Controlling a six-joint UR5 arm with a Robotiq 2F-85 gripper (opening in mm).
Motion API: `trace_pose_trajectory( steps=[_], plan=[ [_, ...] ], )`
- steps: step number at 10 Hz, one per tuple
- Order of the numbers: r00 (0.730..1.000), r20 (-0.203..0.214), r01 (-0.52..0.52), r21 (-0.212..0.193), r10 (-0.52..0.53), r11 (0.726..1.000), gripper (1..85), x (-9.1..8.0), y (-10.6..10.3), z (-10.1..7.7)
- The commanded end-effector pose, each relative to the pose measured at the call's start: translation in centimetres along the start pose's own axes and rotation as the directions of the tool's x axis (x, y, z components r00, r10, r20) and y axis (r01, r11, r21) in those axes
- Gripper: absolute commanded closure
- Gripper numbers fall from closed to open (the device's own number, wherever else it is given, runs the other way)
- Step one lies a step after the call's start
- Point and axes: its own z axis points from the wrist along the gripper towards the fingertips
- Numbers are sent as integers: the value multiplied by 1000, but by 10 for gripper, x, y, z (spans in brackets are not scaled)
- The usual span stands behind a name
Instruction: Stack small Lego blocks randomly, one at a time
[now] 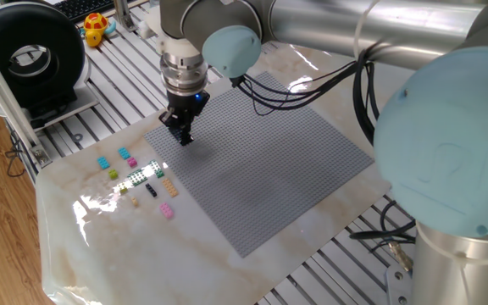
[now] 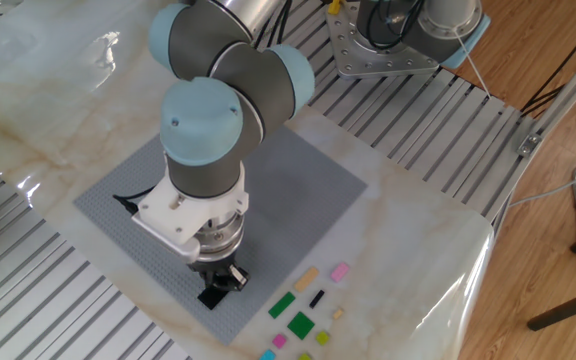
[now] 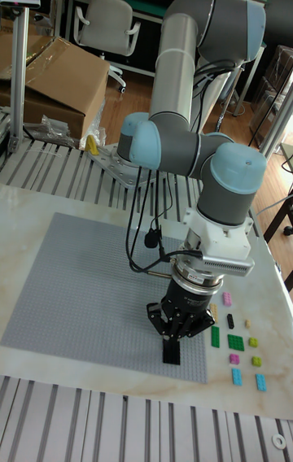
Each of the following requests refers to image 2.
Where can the tiny tan Lego brick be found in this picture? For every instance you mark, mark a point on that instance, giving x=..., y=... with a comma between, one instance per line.
x=337, y=313

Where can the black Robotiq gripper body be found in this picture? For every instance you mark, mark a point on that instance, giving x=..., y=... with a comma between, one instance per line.
x=213, y=265

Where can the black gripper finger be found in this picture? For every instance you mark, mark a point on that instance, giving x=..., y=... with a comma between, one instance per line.
x=235, y=277
x=213, y=280

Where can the small yellow object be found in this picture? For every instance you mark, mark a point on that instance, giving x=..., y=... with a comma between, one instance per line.
x=334, y=6

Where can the small magenta Lego brick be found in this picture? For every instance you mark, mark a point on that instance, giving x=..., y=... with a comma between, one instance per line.
x=279, y=341

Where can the long tan Lego plate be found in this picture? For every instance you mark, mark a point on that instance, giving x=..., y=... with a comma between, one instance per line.
x=306, y=279

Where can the pink Lego brick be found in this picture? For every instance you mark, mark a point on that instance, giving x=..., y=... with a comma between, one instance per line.
x=340, y=272

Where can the square green Lego plate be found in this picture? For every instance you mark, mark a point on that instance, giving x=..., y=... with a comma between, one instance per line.
x=301, y=325

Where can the small lime Lego brick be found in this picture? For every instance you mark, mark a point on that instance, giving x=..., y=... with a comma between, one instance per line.
x=304, y=357
x=322, y=338

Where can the large grey Lego baseplate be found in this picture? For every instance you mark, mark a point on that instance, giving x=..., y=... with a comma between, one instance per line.
x=293, y=210

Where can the small black Lego brick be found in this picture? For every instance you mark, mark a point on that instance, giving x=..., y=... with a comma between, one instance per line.
x=317, y=298

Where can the white zip tie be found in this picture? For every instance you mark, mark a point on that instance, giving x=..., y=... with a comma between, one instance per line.
x=473, y=65

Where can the cyan Lego brick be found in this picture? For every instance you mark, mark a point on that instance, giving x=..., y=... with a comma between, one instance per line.
x=267, y=356

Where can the marble pattern table mat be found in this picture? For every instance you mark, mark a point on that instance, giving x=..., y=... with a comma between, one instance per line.
x=393, y=260

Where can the large black Lego plate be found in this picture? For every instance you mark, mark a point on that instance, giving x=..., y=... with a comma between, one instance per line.
x=213, y=298

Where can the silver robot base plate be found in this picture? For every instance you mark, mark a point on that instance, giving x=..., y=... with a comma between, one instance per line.
x=353, y=62

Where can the aluminium frame post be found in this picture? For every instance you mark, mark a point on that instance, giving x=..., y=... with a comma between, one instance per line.
x=568, y=90

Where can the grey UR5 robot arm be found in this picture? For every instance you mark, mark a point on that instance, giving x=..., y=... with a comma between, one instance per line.
x=208, y=135

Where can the long green Lego plate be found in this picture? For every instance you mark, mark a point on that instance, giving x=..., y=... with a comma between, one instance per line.
x=282, y=305

